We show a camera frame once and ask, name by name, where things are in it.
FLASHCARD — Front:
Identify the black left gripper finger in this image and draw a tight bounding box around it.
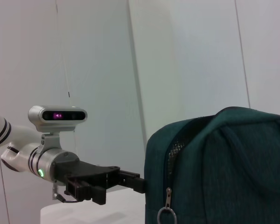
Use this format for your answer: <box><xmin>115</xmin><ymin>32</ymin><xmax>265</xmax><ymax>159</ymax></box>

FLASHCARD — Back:
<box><xmin>119</xmin><ymin>170</ymin><xmax>146</xmax><ymax>194</ymax></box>
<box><xmin>64</xmin><ymin>176</ymin><xmax>107</xmax><ymax>206</ymax></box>

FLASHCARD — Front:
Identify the dark teal insulated lunch bag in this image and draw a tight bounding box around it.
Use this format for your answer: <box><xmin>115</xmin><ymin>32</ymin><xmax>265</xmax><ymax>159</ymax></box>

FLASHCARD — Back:
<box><xmin>144</xmin><ymin>106</ymin><xmax>280</xmax><ymax>224</ymax></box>

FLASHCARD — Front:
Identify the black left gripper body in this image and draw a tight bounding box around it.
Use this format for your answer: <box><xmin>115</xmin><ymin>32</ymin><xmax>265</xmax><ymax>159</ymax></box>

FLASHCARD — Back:
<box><xmin>52</xmin><ymin>151</ymin><xmax>121</xmax><ymax>190</ymax></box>

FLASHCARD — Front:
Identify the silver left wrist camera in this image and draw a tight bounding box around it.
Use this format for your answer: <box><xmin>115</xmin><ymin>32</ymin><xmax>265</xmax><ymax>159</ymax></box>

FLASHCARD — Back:
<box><xmin>28</xmin><ymin>105</ymin><xmax>88</xmax><ymax>155</ymax></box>

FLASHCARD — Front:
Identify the left gripper cable with plug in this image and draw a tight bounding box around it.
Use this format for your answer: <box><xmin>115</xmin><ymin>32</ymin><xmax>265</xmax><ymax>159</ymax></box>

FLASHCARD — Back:
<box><xmin>51</xmin><ymin>183</ymin><xmax>85</xmax><ymax>203</ymax></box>

